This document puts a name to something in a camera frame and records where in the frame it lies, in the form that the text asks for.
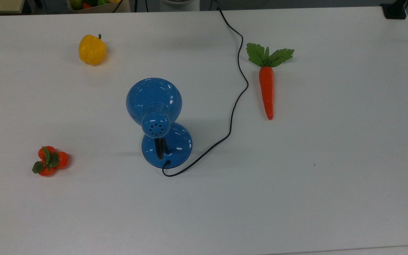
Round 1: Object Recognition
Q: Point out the black table clamp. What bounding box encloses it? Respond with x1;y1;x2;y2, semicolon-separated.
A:
380;0;408;20

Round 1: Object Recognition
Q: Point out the black lamp power cable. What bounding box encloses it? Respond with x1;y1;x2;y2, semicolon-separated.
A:
162;7;249;177

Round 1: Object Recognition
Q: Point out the orange carrot with green leaves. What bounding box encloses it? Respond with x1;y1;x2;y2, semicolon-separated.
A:
246;42;295;120

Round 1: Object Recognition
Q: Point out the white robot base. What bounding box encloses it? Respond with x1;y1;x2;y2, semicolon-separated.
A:
159;0;200;12

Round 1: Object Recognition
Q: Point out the yellow bell pepper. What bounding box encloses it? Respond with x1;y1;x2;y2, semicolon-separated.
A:
79;34;107;66

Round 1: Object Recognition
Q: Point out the tangerine cluster with leaves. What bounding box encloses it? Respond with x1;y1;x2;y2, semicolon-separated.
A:
32;146;69;177

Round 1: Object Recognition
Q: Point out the beige fruit box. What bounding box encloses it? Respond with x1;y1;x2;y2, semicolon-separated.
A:
67;0;131;14

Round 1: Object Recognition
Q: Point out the blue desk lamp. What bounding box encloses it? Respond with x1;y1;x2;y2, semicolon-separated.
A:
126;78;193;169

